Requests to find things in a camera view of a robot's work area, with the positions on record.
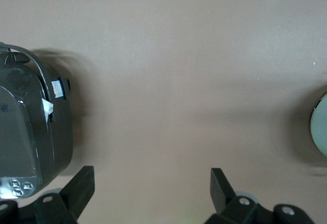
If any steel pot with pale handles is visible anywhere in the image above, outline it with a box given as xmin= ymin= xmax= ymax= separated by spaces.
xmin=310 ymin=85 xmax=327 ymax=158

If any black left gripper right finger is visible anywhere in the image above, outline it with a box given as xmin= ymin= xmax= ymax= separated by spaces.
xmin=204 ymin=167 xmax=315 ymax=224

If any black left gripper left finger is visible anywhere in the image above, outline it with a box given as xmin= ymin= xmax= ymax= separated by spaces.
xmin=0 ymin=165 xmax=96 ymax=224

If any brown table cloth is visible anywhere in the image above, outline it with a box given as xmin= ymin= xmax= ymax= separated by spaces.
xmin=0 ymin=0 xmax=327 ymax=224

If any dark grey rice cooker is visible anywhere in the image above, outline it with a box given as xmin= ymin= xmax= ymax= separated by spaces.
xmin=0 ymin=42 xmax=75 ymax=201

